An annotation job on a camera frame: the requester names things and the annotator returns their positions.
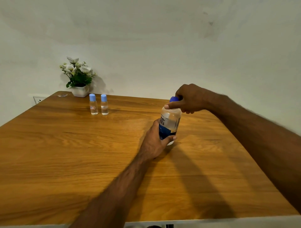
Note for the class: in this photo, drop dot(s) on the person's left hand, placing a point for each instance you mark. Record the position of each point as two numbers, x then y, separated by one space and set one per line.
150 143

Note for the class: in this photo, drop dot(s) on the person's right hand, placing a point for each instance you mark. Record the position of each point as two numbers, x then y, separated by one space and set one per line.
192 97

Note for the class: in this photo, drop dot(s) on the person's left thumb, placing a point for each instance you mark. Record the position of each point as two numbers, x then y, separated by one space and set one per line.
168 140

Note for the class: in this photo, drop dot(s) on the person's right thumb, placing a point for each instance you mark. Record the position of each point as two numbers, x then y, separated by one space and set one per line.
173 106

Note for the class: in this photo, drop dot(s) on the clear bottle with blue label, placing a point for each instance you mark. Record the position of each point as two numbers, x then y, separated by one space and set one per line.
170 119

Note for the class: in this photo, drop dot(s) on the person's right forearm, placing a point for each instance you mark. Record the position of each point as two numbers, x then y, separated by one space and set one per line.
258 138

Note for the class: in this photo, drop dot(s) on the person's left forearm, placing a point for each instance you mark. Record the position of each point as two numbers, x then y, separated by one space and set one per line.
117 192

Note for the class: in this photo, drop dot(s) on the small clear bottle blue cap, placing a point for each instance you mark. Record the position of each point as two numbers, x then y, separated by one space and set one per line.
104 107

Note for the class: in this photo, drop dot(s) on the small clear bottle red label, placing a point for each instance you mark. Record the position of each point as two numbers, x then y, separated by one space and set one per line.
93 107

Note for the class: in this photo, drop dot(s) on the white flowers in white pot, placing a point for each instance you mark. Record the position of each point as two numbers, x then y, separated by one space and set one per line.
79 79

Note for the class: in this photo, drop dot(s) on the white wall socket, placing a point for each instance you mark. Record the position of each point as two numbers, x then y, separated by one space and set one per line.
38 100

